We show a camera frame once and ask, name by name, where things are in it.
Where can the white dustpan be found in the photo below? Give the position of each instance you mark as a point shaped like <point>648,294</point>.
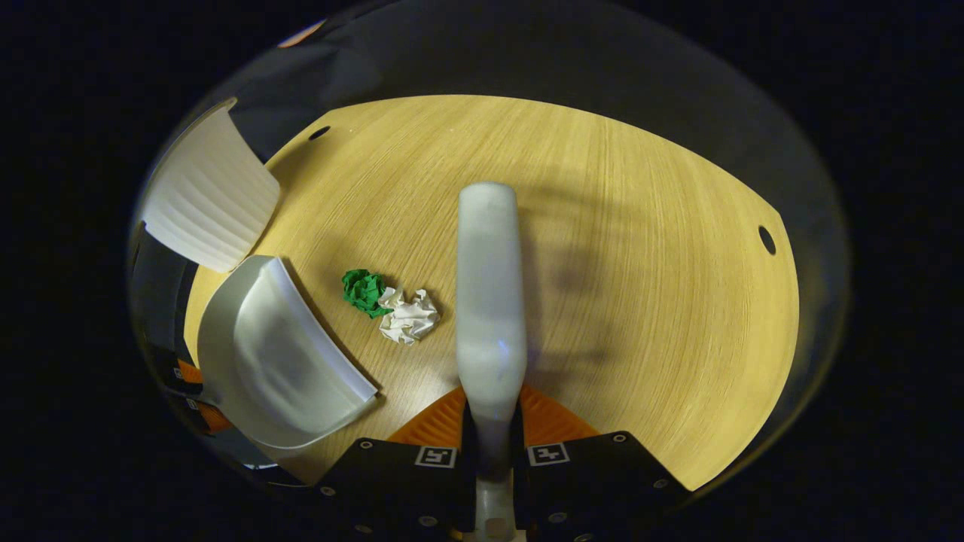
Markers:
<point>286,361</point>

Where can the white paper ball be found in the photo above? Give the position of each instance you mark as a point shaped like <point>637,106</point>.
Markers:
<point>409,318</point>

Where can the white ribbed cup garbage bin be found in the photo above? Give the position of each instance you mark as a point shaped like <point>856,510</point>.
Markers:
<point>207,196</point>

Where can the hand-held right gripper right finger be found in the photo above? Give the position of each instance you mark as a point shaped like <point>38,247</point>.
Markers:
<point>595,489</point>

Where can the small white broom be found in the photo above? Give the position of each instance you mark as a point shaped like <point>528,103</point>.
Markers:
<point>489,301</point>

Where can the green paper ball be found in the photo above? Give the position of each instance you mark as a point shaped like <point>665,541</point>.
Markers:
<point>364,292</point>

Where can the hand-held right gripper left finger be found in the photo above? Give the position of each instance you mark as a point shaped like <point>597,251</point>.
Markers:
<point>392,497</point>

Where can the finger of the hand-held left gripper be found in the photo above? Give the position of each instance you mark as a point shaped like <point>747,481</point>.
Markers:
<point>192,373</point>
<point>215,419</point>

